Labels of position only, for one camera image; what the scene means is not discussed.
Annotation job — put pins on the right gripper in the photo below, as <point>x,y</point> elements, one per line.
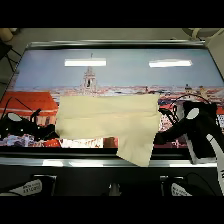
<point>166,136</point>

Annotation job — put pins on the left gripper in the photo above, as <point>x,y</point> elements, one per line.
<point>46,134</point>

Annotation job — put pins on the pale yellow shirt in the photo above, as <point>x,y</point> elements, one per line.
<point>110,116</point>

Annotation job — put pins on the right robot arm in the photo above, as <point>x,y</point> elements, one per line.
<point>200,125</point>

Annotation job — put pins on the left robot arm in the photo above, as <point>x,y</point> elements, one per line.
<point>15,126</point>

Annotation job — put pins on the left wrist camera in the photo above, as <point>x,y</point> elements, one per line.
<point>35,114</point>

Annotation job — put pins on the silver frame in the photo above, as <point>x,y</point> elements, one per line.
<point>83,162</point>

